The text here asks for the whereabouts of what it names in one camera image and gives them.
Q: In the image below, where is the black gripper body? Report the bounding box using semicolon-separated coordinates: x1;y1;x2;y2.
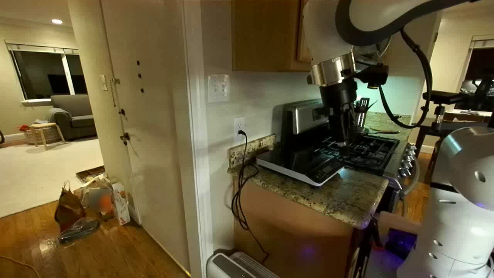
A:
317;77;361;129

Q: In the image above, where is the stainless steel gas stove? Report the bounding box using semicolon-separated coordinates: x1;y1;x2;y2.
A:
279;97;419;182

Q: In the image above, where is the portable induction cooktop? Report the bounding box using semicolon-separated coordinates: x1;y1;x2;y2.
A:
254;145;347;188

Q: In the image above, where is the granite countertop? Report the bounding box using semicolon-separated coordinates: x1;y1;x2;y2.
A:
226;132;277;171

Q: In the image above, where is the black tripod stand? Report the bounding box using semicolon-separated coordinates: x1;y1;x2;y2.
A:
413;75;494;157

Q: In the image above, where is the wooden base cabinet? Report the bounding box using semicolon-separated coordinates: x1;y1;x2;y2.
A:
232;179;362;278

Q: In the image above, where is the purple lit box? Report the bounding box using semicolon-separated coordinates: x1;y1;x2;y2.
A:
382;225;418;262

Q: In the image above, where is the window with white blind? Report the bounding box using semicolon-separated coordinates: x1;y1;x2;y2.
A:
461;37;494;84

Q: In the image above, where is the white air purifier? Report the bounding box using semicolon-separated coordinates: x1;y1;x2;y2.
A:
205;250;282;278

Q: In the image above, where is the white door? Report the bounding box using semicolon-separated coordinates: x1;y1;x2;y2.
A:
98;0;192;274

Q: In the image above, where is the white carton bag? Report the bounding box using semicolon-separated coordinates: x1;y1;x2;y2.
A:
109;179;132;227

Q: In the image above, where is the orange toy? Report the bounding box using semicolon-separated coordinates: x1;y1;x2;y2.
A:
95;191;115;217

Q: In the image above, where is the grey sofa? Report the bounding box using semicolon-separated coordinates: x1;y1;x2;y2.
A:
47;92;98;142

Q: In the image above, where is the dark flat bag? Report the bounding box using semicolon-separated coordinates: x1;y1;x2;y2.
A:
56;217;101;245

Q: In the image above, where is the brown paper bag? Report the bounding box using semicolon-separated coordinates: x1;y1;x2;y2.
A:
52;180;87;233

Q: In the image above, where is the small wooden side table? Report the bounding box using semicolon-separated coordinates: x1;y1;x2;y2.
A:
27;120;67;151

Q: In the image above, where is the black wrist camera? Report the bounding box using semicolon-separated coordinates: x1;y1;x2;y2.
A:
353;61;390;89

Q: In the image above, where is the black power cable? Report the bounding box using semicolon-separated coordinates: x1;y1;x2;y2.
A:
228;129;271;259

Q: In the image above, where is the wooden wall cabinet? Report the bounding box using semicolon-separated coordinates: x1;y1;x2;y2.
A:
229;0;313;74

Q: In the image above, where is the white wall outlet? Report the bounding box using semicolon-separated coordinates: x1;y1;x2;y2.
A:
232;117;246;143

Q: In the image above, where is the white light switch plate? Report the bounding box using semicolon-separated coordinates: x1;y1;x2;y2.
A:
206;72;231;105

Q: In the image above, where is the white door frame trim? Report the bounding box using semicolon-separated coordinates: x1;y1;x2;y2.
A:
177;0;215;278

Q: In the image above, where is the dark window with white frame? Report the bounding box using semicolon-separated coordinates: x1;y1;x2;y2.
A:
4;41;89;105

